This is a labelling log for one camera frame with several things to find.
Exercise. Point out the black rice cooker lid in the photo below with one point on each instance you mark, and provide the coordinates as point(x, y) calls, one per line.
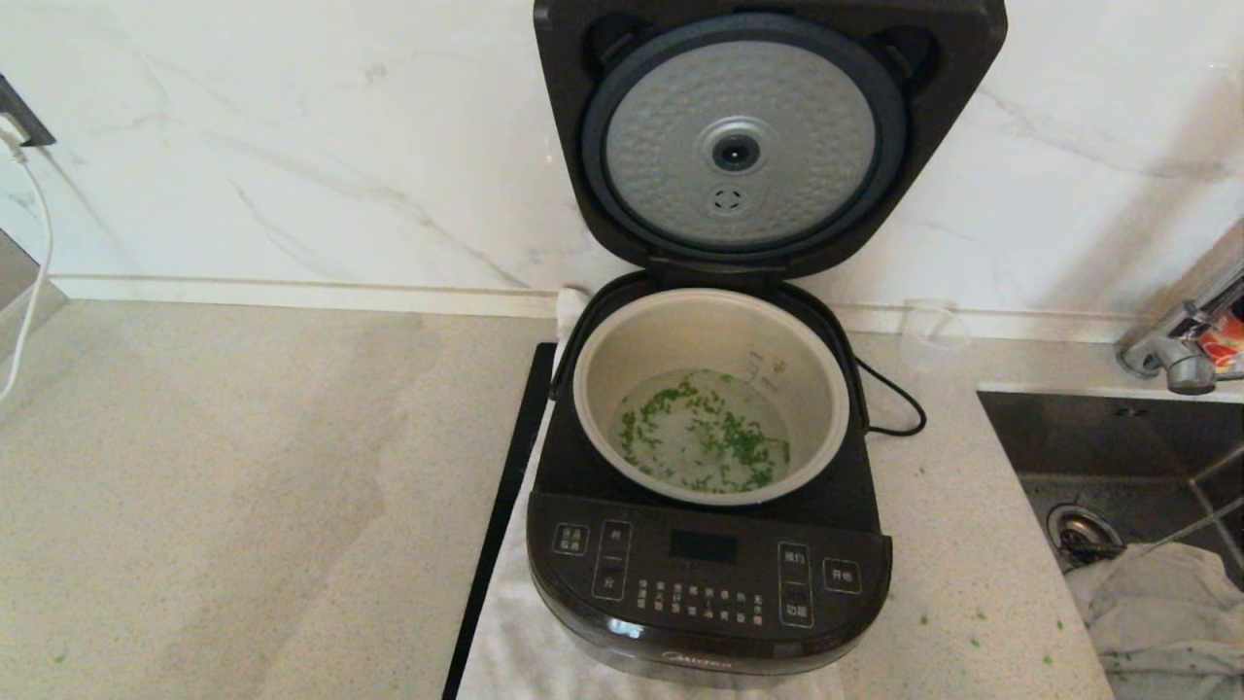
point(573, 117)

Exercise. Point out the grey box-shaped appliance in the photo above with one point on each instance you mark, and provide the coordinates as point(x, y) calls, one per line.
point(19, 282)

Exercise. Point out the chrome sink faucet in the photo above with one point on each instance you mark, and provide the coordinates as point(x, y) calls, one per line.
point(1191, 365)

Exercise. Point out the clear plastic cup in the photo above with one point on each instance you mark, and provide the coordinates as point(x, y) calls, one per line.
point(933, 335)

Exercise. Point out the stainless steel sink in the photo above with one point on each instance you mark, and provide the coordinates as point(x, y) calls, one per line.
point(1098, 437)

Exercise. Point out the dish soap bottle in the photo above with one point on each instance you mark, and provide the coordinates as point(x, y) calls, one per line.
point(1223, 342)

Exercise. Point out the long black flat strip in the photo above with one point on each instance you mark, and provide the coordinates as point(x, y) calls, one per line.
point(505, 506)

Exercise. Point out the crumpled grey cloth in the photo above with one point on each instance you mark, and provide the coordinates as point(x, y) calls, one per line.
point(1166, 612)

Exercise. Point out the black Midea rice cooker base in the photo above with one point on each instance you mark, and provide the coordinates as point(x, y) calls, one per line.
point(709, 574)

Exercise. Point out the black wall socket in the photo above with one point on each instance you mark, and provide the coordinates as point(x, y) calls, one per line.
point(21, 117)

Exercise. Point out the white terry towel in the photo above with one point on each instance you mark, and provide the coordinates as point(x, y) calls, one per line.
point(501, 642)

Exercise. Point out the metal sink drain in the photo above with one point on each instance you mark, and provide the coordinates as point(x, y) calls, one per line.
point(1077, 530)

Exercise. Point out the beige inner cooking pot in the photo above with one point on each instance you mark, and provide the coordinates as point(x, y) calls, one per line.
point(622, 340)

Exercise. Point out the green grains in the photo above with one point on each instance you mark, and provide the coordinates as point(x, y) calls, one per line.
point(705, 433)

